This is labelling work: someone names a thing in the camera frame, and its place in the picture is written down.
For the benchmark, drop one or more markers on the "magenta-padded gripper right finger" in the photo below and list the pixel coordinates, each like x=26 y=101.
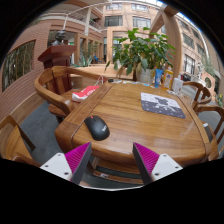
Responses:
x=163 y=165

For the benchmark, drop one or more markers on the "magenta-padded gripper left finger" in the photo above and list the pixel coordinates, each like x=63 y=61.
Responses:
x=58 y=165

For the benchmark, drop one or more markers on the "black computer mouse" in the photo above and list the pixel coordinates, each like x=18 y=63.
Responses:
x=96 y=127

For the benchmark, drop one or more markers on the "grey white printed mouse pad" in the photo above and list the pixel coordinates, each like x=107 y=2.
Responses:
x=161 y=106

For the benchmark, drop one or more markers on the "wooden armchair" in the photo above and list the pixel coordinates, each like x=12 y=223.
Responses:
x=203 y=91
x=50 y=90
x=11 y=143
x=218 y=115

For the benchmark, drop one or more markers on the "black notebook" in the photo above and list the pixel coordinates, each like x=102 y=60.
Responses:
x=208 y=131

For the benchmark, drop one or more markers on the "red and white bag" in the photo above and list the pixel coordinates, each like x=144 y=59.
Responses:
x=84 y=93

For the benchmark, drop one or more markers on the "white pump bottle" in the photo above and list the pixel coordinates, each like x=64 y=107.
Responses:
x=177 y=86

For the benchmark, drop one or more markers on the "yellow liquid bottle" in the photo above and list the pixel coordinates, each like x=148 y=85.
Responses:
x=167 y=80

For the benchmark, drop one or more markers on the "blue tube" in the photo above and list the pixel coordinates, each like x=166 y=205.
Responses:
x=158 y=78

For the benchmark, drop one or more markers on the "spiky green agave plant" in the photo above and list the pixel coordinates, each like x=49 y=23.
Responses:
x=85 y=61

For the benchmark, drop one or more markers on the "green plant in white pot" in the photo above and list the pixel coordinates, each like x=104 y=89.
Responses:
x=143 y=53

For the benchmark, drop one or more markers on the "dark bust sculpture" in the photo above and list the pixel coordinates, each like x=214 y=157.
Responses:
x=60 y=37

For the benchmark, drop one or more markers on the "dark wooden pedestal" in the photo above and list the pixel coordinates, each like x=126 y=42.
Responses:
x=56 y=55

